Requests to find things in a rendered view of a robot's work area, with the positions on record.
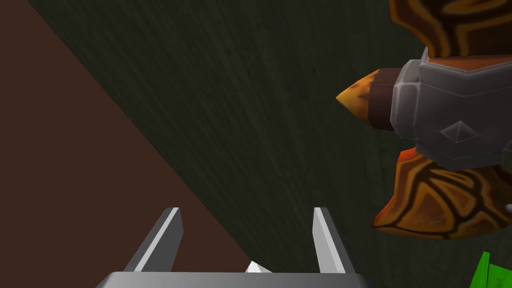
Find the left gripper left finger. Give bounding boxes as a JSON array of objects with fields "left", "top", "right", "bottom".
[{"left": 123, "top": 206, "right": 185, "bottom": 274}]

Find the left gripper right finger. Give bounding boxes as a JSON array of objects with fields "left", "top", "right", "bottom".
[{"left": 312, "top": 206, "right": 357, "bottom": 275}]

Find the green block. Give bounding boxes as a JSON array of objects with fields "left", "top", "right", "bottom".
[{"left": 469, "top": 251, "right": 512, "bottom": 288}]

